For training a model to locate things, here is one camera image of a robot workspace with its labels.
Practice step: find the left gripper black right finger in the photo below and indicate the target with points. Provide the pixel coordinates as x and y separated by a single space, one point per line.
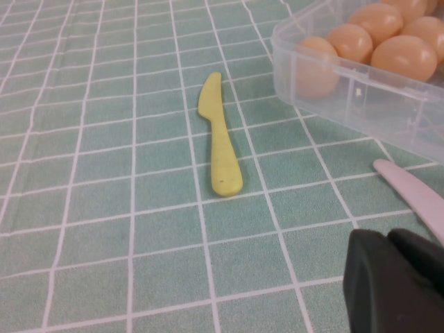
423 253

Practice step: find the transparent plastic egg box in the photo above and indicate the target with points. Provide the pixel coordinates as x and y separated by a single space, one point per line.
381 104

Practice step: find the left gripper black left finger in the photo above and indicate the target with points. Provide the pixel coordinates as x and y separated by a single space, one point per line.
381 295

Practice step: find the green checked tablecloth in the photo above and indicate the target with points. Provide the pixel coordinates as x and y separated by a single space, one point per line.
104 208

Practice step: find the yellow plastic knife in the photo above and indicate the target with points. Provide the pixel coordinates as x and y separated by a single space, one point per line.
223 166

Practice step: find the orange plastic egg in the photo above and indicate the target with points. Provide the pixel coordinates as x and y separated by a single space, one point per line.
431 5
317 69
428 34
409 7
350 43
404 58
376 21

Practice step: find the pink plastic knife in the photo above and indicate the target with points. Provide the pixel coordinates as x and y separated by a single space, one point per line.
416 193

